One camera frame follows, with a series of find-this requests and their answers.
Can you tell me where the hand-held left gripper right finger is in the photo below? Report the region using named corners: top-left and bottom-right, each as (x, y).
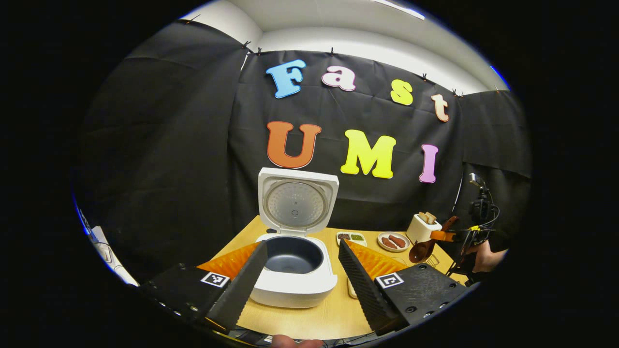
top-left (338, 238), bottom-right (469, 335)

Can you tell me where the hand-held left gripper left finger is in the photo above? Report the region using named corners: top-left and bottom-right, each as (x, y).
top-left (138, 240), bottom-right (269, 332)

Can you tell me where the brown wooden spoon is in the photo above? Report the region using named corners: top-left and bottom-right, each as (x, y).
top-left (409, 216), bottom-right (459, 264)

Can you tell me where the white rice cooker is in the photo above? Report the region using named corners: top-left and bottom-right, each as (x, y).
top-left (249, 167), bottom-right (340, 309)

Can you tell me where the white toaster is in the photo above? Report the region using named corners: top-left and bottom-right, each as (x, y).
top-left (406, 213), bottom-right (442, 244)

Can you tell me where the round white plate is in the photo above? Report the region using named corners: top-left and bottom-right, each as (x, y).
top-left (377, 232), bottom-right (411, 253)

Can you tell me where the white divided bean dish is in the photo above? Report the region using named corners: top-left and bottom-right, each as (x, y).
top-left (337, 232), bottom-right (367, 247)

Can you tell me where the white side desk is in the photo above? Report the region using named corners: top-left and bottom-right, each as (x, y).
top-left (89, 225), bottom-right (138, 286)

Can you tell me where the black backdrop cloth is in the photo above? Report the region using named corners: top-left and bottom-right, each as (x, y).
top-left (73, 19), bottom-right (532, 283)

